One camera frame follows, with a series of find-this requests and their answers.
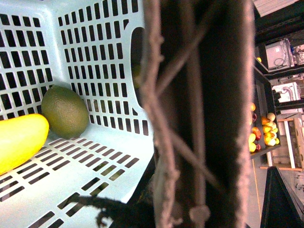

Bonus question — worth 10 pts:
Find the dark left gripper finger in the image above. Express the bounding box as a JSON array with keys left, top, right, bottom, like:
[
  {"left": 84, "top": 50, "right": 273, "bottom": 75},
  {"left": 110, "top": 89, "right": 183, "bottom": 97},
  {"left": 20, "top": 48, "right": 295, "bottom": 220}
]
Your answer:
[{"left": 78, "top": 196, "right": 156, "bottom": 228}]

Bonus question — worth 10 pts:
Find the green avocado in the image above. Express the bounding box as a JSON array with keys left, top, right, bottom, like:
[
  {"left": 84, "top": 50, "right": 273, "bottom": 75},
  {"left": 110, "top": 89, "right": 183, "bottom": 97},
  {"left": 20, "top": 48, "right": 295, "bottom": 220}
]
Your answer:
[{"left": 41, "top": 85, "right": 89, "bottom": 139}]

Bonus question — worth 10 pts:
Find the yellow mango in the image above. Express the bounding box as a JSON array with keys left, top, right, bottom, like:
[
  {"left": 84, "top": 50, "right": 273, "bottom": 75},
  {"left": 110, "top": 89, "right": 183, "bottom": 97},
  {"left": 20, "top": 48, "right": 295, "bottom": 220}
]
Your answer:
[{"left": 0, "top": 114, "right": 49, "bottom": 175}]

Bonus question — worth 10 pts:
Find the grey basket handle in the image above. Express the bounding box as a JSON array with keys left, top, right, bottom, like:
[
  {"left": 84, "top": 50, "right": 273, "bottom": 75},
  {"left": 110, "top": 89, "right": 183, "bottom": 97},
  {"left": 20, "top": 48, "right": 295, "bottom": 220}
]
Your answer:
[{"left": 141, "top": 0, "right": 255, "bottom": 228}]

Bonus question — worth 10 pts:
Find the shelf of mixed fruit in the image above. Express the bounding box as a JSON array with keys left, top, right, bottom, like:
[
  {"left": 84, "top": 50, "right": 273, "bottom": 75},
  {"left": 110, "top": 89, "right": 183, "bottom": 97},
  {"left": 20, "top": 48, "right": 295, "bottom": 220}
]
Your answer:
[{"left": 249, "top": 58, "right": 280, "bottom": 159}]

